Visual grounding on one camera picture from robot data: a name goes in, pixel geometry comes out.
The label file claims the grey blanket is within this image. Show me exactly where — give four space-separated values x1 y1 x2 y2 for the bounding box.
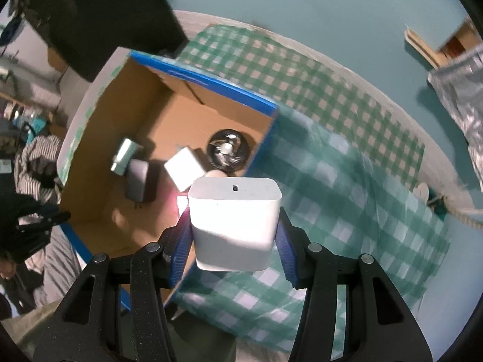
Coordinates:
34 230 84 310

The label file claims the beige rope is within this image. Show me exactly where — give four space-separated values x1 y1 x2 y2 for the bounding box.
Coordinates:
445 189 483 229

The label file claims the white cube charger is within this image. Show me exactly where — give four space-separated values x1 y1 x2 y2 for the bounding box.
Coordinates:
188 177 283 272

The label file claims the person's left hand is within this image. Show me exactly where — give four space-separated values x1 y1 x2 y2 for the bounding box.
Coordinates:
0 258 18 280

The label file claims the black jacket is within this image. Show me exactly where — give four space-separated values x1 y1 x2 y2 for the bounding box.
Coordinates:
19 0 189 81

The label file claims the round black tin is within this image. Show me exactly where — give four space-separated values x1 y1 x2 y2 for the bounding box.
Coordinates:
206 129 251 178

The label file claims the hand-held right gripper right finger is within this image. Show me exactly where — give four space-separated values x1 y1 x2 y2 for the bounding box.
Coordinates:
275 207 433 362

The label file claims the green checkered tablecloth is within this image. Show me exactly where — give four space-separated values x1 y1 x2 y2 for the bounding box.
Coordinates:
56 24 451 353

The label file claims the wooden shelf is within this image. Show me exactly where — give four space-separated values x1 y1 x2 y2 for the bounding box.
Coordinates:
404 19 483 70

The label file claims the dark green jar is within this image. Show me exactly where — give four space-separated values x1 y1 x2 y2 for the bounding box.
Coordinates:
110 138 142 176

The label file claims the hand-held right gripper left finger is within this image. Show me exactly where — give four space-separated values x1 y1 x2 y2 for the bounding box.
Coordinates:
32 207 193 362

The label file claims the black charger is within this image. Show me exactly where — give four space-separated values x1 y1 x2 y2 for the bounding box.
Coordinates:
124 158 152 209

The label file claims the striped cloth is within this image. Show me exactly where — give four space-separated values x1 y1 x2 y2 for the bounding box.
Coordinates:
13 134 63 204

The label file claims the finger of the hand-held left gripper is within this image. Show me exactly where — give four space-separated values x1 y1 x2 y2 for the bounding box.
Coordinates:
15 195 43 216
17 210 72 235

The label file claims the silver foil sheet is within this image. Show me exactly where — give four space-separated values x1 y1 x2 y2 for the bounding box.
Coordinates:
426 43 483 193

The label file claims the blue-rimmed cardboard box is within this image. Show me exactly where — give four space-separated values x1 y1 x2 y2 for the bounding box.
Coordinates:
56 47 280 313

